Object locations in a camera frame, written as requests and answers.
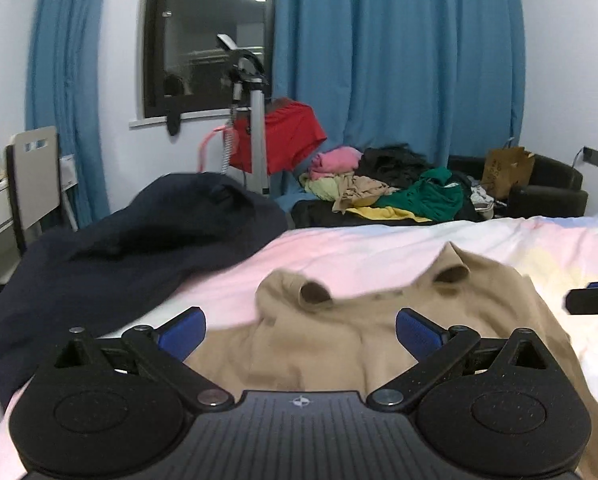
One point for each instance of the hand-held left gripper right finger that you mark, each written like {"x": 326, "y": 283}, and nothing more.
{"x": 417, "y": 332}

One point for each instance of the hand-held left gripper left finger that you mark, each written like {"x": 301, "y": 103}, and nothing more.
{"x": 185, "y": 331}

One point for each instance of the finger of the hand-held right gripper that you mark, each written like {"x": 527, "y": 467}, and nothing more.
{"x": 595, "y": 301}

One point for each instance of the tan sweater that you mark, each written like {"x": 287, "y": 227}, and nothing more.
{"x": 329, "y": 332}

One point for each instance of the dark navy garment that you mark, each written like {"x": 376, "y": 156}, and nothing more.
{"x": 129, "y": 270}

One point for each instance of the pastel bed sheet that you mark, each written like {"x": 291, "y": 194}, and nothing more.
{"x": 359, "y": 255}

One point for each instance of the yellow garment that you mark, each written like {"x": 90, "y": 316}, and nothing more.
{"x": 386, "y": 213}

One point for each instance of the black sofa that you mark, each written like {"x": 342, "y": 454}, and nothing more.
{"x": 549, "y": 185}

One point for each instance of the green garment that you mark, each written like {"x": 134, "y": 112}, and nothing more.
{"x": 426, "y": 197}

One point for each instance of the beige garment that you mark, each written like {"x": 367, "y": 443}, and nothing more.
{"x": 361, "y": 191}

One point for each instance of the brown paper bag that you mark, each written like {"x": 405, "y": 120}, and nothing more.
{"x": 509, "y": 170}

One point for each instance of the black garment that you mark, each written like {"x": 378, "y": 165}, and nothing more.
{"x": 396, "y": 162}

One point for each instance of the yellow-green garment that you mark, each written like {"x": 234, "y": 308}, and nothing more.
{"x": 324, "y": 187}

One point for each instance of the pink garment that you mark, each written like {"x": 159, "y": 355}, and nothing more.
{"x": 335, "y": 161}

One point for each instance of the grey folding chair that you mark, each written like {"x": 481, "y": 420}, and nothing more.
{"x": 31, "y": 180}

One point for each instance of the red shorts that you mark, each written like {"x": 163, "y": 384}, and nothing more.
{"x": 284, "y": 135}

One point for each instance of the silver tripod stand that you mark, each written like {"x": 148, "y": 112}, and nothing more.
{"x": 251, "y": 110}

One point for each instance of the blue curtain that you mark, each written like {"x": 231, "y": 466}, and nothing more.
{"x": 404, "y": 70}
{"x": 66, "y": 85}

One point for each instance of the dark window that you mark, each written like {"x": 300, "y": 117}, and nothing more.
{"x": 206, "y": 35}

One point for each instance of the black wall socket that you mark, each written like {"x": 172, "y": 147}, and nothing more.
{"x": 595, "y": 157}

